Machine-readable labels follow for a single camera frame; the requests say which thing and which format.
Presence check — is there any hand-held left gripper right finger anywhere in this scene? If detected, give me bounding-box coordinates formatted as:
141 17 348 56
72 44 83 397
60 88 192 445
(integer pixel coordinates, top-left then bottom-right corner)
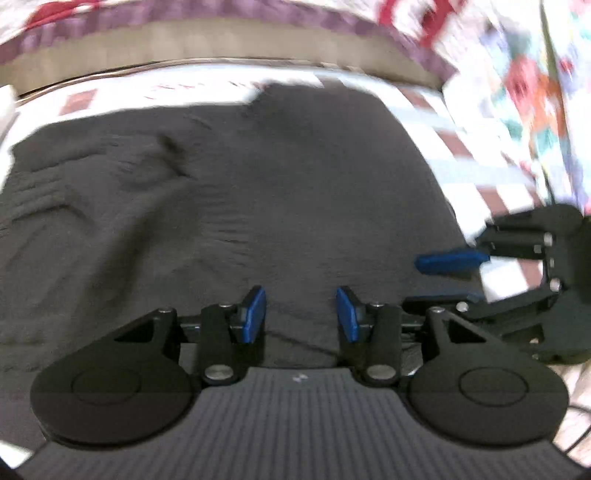
336 285 488 386

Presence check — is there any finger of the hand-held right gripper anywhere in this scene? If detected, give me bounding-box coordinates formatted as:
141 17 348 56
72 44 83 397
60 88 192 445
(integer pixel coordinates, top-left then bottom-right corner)
402 279 568 344
416 212 555 275

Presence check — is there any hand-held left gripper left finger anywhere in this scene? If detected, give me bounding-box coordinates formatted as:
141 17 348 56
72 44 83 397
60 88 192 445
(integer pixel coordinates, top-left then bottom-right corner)
113 285 269 386

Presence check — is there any dark grey knit sweater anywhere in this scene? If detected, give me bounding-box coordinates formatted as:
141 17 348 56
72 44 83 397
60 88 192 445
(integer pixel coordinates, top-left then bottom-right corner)
0 83 467 374

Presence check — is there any floral patchwork quilt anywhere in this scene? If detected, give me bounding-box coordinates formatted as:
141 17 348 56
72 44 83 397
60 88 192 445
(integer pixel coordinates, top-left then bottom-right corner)
443 0 591 208

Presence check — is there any checked white brown bed sheet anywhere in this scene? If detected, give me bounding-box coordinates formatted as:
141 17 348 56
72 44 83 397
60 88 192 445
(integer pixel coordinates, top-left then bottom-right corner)
0 65 555 301

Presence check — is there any beige mattress side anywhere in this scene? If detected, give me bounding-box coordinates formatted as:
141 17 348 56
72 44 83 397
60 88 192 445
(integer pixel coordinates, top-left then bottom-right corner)
0 18 444 95

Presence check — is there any white quilted bedspread purple ruffle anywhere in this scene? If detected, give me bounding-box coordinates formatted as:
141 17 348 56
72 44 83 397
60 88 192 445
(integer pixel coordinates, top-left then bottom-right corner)
0 0 458 84

